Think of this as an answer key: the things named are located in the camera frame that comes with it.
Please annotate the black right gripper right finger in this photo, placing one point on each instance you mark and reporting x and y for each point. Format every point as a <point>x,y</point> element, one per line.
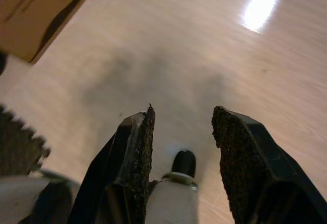
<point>250,173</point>

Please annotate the brown cardboard box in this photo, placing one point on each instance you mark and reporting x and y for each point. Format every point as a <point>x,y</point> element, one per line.
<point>25,17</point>

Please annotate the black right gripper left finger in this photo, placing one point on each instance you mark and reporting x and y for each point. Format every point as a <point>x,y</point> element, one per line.
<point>120,173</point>

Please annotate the black serrated robot foot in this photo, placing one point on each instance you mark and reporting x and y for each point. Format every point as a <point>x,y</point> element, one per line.
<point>15,145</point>

